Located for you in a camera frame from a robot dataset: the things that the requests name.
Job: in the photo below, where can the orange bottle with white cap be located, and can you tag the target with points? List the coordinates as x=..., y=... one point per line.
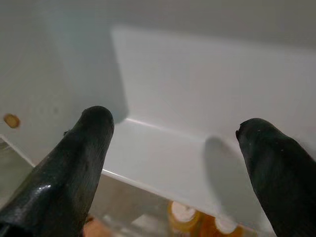
x=184, y=214
x=225, y=225

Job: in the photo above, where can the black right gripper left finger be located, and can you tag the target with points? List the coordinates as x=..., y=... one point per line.
x=61, y=177

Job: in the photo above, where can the white fridge shelf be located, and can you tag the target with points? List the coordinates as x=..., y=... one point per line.
x=172, y=158

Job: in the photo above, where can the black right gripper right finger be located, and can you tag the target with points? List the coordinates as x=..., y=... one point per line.
x=279, y=172

